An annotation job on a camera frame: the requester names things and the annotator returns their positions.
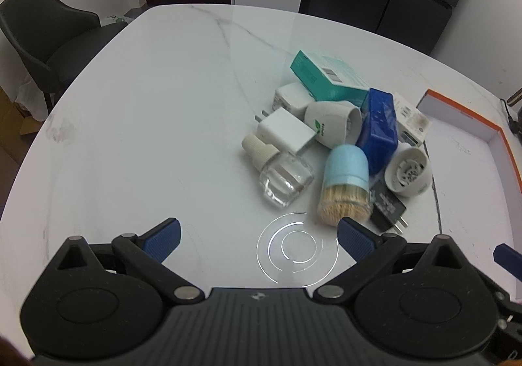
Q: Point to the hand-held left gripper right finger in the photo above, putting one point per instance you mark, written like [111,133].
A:
[354,239]

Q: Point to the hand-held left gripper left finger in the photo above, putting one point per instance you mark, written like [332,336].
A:
[165,237]

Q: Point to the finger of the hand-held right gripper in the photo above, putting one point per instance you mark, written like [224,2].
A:
[505,258]

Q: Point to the black plug charger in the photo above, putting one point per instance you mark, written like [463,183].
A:
[387,207]

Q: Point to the light blue toothpick holder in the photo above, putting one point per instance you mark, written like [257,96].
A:
[344,170]

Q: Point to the white mosquito repellent heater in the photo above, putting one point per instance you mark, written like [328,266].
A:
[330,121]
[408,174]

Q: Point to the clear glass bottle cream cap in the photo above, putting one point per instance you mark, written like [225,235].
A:
[285,178]

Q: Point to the orange rimmed white box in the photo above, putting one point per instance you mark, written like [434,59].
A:
[461,170]

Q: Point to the white charger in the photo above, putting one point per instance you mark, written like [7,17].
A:
[285,131]

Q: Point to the white cardboard box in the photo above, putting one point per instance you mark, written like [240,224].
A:
[412,121]

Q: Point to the small white plug adapter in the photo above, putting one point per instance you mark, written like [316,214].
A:
[289,98]

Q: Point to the teal cardboard box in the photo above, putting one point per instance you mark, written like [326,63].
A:
[314,76]

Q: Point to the brown cardboard box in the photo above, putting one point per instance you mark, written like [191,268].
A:
[10,121]

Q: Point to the black upholstered chair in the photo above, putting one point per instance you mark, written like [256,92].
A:
[40,23]

